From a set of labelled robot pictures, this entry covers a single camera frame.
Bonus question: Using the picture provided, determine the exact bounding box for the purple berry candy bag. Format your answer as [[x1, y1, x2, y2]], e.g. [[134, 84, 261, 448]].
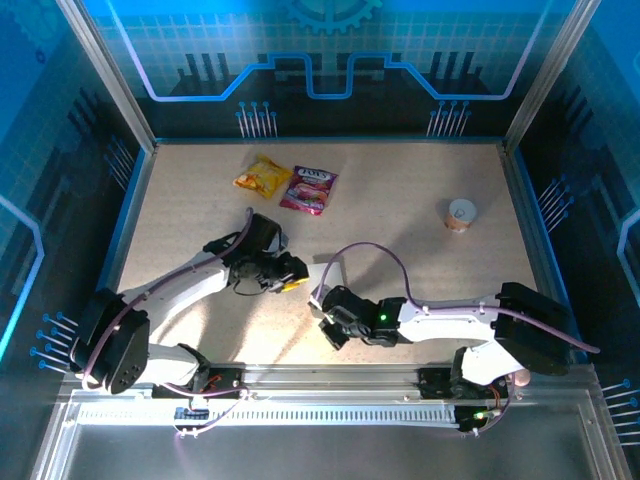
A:
[[278, 165, 339, 217]]

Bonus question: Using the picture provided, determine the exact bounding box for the yellow corn chips bag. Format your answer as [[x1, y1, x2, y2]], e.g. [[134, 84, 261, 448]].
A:
[[232, 154, 294, 200]]

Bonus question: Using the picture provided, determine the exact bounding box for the grey metal plate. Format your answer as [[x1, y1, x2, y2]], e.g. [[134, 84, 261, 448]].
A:
[[29, 424, 631, 480]]

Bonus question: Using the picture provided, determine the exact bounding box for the paper cup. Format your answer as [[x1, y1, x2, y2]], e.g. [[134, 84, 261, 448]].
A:
[[443, 198, 477, 235]]

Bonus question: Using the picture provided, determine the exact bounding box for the black controller board green LED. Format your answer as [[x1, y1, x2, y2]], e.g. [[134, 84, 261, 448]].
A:
[[455, 404, 503, 434]]

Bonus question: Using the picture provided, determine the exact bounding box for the small connector board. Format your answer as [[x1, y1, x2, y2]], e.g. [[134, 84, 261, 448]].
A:
[[172, 405, 212, 422]]

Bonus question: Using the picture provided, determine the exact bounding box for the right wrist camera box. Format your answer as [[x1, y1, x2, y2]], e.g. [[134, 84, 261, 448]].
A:
[[307, 285, 329, 314]]

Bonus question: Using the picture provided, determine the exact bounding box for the aluminium frame beam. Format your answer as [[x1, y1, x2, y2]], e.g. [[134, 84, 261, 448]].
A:
[[59, 363, 604, 401]]

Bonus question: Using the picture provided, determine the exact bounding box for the white slotted cable duct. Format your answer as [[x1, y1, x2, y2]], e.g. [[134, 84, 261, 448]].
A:
[[74, 403, 460, 428]]

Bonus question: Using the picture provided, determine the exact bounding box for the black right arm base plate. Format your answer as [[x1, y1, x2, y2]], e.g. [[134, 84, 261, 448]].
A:
[[417, 366, 511, 400]]

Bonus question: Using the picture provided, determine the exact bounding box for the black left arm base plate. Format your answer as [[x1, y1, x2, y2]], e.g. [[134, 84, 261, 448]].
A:
[[151, 366, 247, 400]]

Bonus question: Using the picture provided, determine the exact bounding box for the aluminium frame post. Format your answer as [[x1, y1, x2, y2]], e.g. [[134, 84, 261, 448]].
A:
[[55, 0, 159, 154], [502, 0, 604, 154]]

